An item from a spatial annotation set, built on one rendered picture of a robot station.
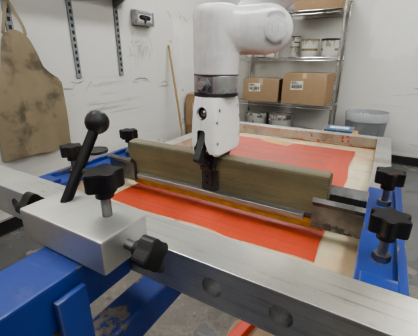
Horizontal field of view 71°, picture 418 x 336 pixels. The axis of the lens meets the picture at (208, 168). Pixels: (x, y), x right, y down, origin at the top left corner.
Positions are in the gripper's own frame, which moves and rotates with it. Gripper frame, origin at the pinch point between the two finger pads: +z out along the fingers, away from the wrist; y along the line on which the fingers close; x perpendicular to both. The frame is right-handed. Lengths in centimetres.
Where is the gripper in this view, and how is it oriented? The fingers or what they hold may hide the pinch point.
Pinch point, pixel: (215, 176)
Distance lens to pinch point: 55.5
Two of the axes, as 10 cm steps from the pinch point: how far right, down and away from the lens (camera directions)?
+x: -8.6, -1.8, 4.7
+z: 0.0, 9.4, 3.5
